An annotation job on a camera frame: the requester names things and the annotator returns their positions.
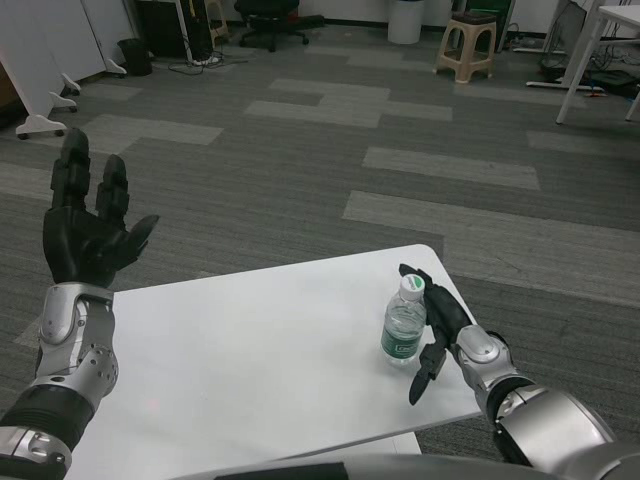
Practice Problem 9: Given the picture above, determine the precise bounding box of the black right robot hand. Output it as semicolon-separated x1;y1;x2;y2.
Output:
398;263;472;406

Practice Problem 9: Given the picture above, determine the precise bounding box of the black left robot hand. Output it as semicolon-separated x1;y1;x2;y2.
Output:
42;127;161;290

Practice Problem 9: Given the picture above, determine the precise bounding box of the clear green-label water bottle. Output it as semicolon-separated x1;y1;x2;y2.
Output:
380;273;429;369

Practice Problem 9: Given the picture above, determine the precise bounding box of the silver robot chest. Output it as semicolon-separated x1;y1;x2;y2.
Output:
169;452;551;480

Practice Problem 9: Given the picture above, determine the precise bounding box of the large white partition board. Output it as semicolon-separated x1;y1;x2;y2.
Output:
0;0;82;140

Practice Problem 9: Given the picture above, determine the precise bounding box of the black trash bin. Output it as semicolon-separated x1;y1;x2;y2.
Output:
117;38;154;77

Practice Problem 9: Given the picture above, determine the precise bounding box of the narrow white partition board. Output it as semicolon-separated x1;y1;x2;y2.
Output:
79;0;129;79

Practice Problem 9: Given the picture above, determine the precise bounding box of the black cabinet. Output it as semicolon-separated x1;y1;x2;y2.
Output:
137;0;215;59

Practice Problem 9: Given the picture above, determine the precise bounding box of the small tan stool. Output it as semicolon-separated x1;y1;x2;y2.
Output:
204;0;230;42

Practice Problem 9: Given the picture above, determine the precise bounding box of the beige plastic stool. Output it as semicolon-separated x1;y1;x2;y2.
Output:
433;12;498;84

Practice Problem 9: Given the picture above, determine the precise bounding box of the white desk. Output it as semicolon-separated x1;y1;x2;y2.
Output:
525;0;640;125

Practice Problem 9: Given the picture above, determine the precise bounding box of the white cylindrical bin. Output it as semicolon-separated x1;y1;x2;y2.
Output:
387;0;424;45

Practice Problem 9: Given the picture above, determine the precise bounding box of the black office chair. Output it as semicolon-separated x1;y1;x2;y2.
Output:
234;0;326;53

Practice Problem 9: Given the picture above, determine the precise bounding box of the green panel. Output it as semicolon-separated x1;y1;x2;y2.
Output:
467;0;516;21

